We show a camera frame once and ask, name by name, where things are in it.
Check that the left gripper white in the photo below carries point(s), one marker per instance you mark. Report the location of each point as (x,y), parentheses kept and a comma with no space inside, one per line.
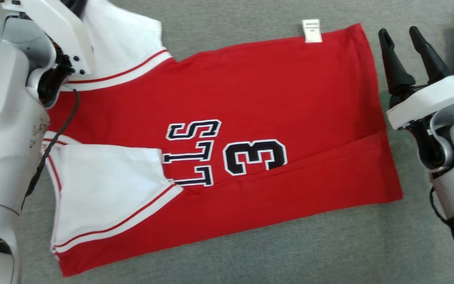
(61,35)

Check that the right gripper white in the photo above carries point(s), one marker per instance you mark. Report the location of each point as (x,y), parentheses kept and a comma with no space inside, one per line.
(436,100)

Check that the red white basketball jersey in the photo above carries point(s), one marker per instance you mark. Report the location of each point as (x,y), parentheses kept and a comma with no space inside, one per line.
(290,98)

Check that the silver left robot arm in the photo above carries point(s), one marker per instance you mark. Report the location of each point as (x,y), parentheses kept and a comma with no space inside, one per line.
(2,138)

